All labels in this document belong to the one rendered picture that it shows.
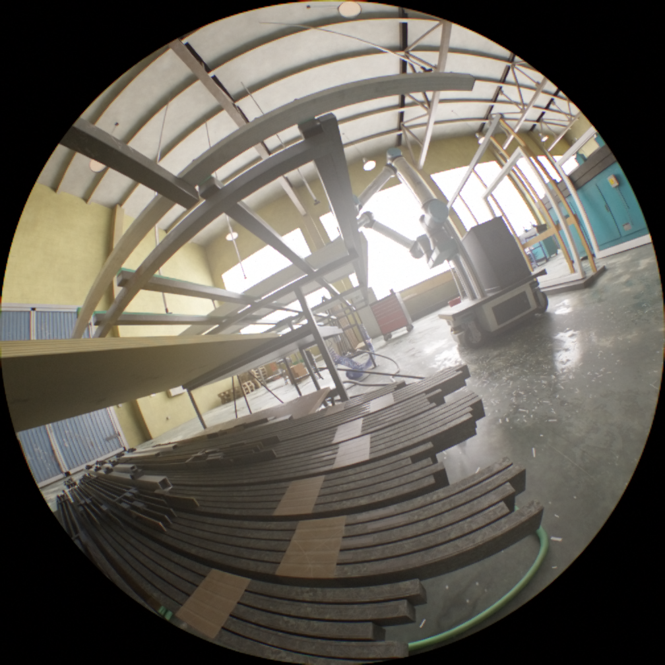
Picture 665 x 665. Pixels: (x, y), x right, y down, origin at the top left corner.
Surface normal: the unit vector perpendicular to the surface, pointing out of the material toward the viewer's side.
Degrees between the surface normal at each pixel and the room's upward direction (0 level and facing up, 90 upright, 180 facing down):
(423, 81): 179
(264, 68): 180
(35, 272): 90
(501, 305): 90
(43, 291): 90
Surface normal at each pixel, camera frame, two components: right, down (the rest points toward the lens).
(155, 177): 0.40, 0.91
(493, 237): -0.32, 0.09
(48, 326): 0.90, -0.40
